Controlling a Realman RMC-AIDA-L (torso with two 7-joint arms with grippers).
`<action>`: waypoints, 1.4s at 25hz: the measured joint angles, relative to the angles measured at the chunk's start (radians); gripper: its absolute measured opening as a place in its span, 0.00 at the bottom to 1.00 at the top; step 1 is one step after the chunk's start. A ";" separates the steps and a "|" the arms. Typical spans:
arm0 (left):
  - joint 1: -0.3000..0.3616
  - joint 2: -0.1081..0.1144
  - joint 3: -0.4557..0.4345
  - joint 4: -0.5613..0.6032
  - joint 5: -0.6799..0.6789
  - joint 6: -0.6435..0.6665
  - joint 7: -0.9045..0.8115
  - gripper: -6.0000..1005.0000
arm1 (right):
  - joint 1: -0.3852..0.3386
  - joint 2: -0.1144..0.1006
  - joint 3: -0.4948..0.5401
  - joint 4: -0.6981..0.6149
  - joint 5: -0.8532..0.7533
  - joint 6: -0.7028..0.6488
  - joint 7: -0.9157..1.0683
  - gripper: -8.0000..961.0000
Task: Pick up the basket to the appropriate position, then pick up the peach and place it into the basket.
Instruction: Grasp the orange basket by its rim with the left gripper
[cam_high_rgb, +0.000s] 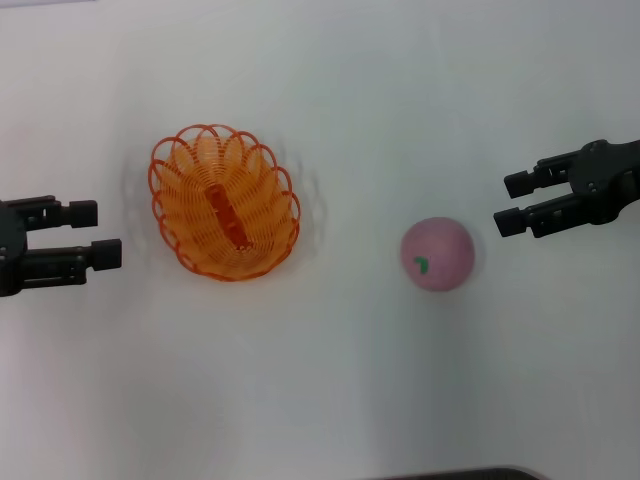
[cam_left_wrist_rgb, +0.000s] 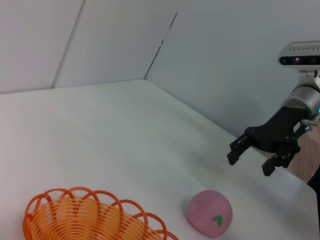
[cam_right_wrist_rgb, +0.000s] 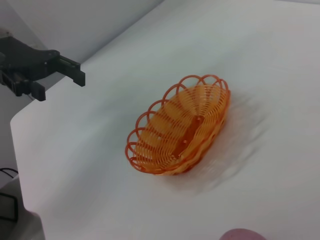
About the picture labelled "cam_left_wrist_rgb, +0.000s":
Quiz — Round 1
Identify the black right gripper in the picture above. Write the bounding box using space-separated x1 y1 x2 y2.
226 104 313 177

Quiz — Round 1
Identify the pink peach with green leaf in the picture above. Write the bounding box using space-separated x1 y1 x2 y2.
187 189 234 238

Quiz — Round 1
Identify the orange plastic wire basket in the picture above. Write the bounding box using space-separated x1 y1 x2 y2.
22 186 180 240

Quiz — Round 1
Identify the dark robot torso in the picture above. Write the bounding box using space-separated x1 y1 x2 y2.
306 166 320 195

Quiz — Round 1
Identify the silver cable connector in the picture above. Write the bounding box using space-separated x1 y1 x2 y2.
301 115 320 131

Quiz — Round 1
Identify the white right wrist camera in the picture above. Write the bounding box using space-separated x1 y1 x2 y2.
278 40 320 88

